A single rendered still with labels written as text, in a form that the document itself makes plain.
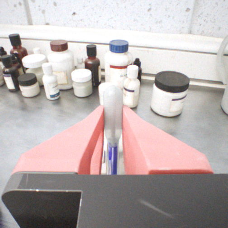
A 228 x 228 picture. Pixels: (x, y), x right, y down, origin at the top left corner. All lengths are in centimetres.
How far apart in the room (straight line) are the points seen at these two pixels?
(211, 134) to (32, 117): 35
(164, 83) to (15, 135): 29
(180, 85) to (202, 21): 21
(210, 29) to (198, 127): 26
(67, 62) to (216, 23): 36
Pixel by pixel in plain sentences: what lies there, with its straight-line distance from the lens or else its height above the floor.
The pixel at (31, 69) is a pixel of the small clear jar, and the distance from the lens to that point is 50.
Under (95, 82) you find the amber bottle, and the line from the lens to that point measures 49.
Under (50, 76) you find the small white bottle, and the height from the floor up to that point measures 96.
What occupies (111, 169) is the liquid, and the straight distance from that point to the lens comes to 16.
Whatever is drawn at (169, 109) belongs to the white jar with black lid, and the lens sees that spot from 39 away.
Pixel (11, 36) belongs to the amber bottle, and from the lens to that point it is 57.
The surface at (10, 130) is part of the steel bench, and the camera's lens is 40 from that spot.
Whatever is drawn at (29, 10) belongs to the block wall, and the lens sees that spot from 64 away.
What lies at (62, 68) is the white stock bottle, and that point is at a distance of 46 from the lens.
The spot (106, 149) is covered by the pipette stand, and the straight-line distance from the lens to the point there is 15.
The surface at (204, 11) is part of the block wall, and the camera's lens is 53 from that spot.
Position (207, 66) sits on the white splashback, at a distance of 52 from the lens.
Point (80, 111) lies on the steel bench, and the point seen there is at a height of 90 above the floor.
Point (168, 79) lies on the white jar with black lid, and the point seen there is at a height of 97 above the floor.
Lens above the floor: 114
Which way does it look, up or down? 38 degrees down
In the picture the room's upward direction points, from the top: straight up
